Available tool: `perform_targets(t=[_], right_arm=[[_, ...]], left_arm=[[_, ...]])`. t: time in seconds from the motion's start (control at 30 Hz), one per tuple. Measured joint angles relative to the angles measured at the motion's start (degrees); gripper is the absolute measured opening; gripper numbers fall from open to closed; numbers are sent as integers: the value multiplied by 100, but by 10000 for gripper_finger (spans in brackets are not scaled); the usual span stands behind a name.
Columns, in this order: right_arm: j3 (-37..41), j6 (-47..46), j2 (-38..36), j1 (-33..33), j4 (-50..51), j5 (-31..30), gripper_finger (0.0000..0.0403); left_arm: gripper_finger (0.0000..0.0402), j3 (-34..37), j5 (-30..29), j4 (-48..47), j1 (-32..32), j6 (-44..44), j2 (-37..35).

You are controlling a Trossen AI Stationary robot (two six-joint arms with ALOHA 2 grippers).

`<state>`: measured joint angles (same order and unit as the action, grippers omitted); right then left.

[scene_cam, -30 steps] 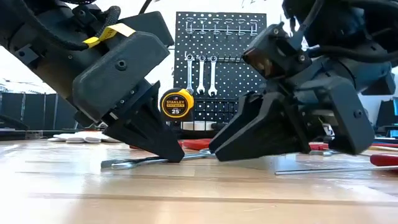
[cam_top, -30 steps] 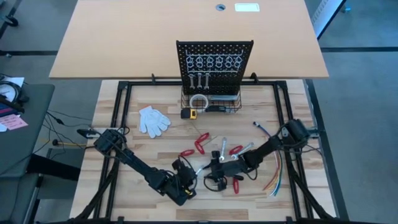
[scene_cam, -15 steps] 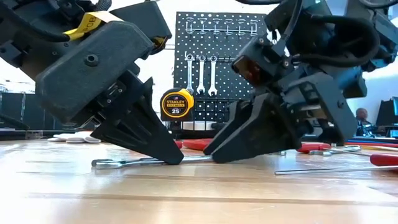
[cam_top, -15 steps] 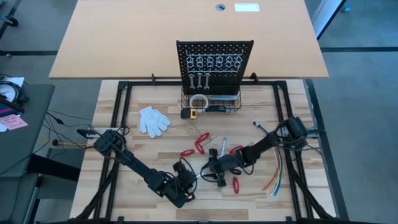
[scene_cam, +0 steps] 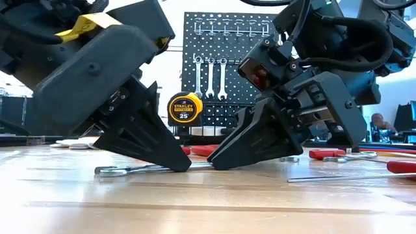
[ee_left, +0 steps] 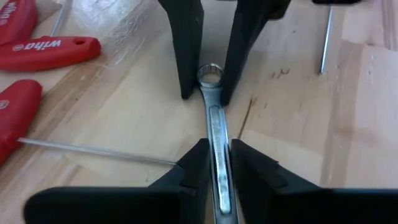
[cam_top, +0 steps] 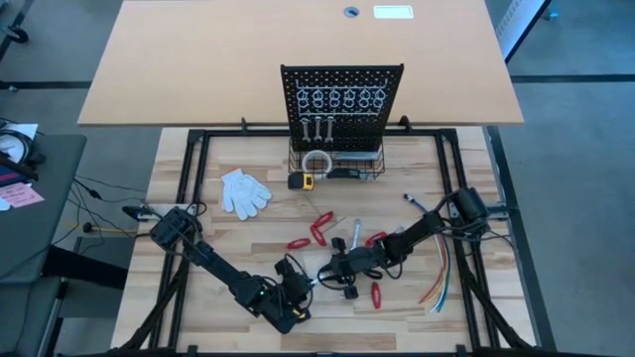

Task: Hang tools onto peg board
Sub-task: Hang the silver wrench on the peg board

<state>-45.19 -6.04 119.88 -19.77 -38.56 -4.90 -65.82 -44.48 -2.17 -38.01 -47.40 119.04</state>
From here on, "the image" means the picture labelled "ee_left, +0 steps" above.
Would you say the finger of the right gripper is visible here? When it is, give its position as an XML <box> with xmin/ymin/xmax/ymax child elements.
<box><xmin>158</xmin><ymin>0</ymin><xmax>205</xmax><ymax>100</ymax></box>
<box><xmin>221</xmin><ymin>0</ymin><xmax>292</xmax><ymax>106</ymax></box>

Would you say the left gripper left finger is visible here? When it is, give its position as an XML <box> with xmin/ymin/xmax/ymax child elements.
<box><xmin>23</xmin><ymin>138</ymin><xmax>211</xmax><ymax>224</ymax></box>

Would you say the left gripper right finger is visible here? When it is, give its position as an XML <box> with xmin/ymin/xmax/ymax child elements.
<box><xmin>230</xmin><ymin>139</ymin><xmax>398</xmax><ymax>224</ymax></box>

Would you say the silver combination wrench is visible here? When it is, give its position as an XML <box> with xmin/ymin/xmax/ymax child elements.
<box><xmin>196</xmin><ymin>63</ymin><xmax>240</xmax><ymax>224</ymax></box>

